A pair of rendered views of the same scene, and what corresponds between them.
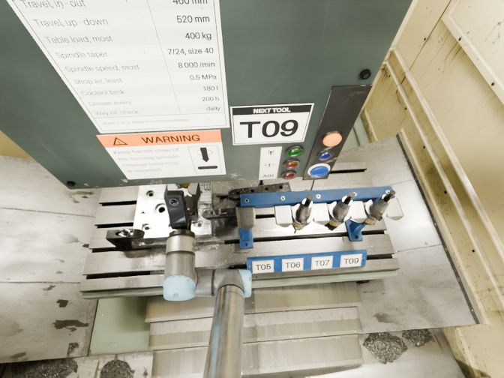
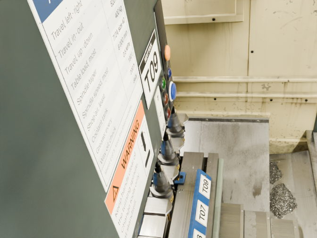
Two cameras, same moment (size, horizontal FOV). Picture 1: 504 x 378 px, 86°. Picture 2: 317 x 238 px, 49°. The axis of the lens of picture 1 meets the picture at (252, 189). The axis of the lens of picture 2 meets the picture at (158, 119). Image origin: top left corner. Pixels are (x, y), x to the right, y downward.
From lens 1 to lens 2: 37 cm
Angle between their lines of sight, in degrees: 44
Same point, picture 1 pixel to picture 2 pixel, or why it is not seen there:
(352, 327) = (263, 219)
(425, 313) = (257, 154)
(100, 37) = (91, 55)
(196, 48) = (120, 23)
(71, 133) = (94, 225)
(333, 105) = (158, 23)
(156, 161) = (131, 191)
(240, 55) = (130, 13)
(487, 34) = not seen: hidden behind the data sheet
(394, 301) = (243, 175)
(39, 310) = not seen: outside the picture
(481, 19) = not seen: hidden behind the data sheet
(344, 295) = (231, 216)
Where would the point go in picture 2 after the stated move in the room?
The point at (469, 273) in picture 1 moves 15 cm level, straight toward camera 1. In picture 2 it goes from (230, 110) to (236, 133)
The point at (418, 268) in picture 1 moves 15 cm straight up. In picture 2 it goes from (217, 145) to (216, 120)
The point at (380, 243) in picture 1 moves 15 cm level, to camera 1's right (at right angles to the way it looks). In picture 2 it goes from (191, 160) to (199, 134)
